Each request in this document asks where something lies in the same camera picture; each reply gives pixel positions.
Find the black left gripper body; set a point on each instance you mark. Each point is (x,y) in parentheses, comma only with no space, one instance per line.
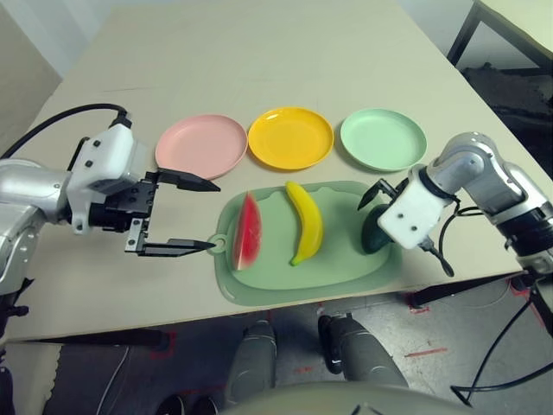
(134,207)

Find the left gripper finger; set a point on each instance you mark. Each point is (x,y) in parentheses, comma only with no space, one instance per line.
(190,181)
(177,247)

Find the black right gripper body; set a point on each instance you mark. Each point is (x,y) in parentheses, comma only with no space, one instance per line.
(392,192)

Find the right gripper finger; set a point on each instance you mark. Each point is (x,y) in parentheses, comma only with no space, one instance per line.
(370,195)

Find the dark green avocado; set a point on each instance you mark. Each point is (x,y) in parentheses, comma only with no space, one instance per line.
(371,240)

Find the yellow banana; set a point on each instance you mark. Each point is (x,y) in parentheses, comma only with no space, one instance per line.
(309,225)

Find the red watermelon slice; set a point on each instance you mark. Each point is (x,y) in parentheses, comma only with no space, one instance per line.
(248,233)

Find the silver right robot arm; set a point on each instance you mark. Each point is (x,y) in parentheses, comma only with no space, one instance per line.
(497,181)

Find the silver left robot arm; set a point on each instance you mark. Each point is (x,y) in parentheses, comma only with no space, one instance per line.
(30,186)

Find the pink plate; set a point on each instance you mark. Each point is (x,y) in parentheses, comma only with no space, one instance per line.
(198,144)

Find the light green plate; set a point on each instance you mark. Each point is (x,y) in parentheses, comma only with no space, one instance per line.
(382,138)

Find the yellow plate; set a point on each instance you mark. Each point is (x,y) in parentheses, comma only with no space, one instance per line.
(289,138)

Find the green cutting board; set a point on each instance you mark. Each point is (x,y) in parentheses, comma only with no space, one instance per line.
(302,276)

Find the black table foot bar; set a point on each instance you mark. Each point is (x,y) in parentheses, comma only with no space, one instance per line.
(108,338)
(453,289)

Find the grey robot left leg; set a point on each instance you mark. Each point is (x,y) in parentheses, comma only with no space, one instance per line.
(252,363)

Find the grey robot leg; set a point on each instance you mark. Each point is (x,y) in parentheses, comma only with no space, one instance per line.
(252,363)
(367,359)

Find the black shoe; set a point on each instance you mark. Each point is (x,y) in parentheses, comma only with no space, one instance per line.
(203,406)
(170,405)

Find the black floor mat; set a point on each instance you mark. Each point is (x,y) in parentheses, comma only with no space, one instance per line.
(510,86)

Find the grey robot right leg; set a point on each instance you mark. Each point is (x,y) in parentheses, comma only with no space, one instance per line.
(367,359)

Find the grey robot torso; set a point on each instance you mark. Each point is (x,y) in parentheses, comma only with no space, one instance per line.
(345,402)

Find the beige side table black legs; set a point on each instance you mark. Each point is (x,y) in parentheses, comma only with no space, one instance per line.
(518,17)

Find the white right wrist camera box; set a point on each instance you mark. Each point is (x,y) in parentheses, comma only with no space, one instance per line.
(410,212)

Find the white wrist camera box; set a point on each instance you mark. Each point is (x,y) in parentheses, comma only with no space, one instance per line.
(112,155)
(410,212)

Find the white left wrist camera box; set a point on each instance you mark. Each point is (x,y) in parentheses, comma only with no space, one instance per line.
(112,155)

